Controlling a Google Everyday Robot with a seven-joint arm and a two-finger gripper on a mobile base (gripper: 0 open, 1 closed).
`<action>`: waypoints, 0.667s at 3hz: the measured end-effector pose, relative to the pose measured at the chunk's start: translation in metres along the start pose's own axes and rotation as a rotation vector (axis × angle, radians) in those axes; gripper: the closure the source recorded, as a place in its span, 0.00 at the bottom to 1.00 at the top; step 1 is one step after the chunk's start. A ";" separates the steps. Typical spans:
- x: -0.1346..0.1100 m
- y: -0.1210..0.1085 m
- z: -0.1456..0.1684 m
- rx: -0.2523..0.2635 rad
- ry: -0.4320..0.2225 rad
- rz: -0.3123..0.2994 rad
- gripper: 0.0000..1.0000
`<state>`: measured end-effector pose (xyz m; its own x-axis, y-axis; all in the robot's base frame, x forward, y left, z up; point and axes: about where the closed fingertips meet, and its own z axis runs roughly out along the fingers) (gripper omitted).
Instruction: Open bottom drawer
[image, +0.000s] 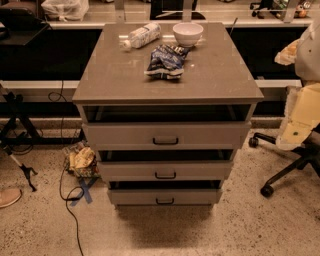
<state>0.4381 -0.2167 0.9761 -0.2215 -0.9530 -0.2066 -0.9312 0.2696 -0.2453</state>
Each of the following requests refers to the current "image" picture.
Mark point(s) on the grey bottom drawer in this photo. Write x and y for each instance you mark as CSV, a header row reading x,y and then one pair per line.
x,y
164,197

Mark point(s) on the grey drawer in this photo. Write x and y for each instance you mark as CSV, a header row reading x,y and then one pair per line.
x,y
166,135
165,171
164,197

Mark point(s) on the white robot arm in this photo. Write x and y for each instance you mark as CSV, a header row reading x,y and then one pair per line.
x,y
302,111

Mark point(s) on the grey drawer cabinet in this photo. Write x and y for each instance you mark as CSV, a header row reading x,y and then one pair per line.
x,y
216,86

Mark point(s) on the grey middle drawer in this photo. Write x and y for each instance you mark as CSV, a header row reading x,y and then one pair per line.
x,y
165,171

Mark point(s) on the grey top drawer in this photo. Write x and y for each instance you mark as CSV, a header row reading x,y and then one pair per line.
x,y
166,135

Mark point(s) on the blue crumpled chip bag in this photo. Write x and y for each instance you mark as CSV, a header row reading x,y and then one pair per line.
x,y
167,62

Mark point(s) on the colourful snack bag pile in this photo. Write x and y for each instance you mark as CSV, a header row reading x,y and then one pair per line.
x,y
80,160

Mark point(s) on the clear plastic water bottle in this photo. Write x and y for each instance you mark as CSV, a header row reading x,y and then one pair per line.
x,y
140,37

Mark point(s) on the blue tape cross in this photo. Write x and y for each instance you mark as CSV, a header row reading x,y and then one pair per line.
x,y
85,184

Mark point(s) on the white bowl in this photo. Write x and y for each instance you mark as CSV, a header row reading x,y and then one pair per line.
x,y
187,34

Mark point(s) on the grabber stick tool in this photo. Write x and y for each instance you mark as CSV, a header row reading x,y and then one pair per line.
x,y
27,171

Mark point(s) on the white plastic bag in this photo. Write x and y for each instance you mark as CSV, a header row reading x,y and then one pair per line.
x,y
65,10

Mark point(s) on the black office chair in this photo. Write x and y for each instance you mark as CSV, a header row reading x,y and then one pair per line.
x,y
291,172

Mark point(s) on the black side table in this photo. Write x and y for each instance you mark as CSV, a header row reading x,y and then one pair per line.
x,y
19,26

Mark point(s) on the black stand frame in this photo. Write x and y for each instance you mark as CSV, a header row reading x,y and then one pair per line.
x,y
19,129

